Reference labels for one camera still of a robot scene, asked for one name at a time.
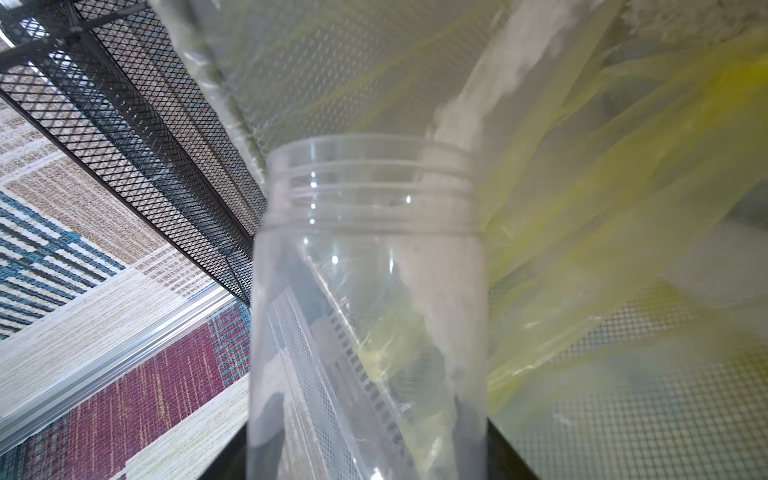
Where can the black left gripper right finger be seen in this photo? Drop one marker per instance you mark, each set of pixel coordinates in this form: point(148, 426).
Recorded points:
point(498, 450)

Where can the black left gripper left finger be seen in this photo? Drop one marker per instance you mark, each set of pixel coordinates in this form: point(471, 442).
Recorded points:
point(240, 456)

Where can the medium plastic jar with rice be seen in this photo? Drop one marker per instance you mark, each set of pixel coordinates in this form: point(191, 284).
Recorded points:
point(369, 313)

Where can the grey bin with yellow bag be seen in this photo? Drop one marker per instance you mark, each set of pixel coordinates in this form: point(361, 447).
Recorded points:
point(620, 167)

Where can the black wire shelf rack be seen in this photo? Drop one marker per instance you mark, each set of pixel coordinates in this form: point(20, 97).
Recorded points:
point(102, 81)

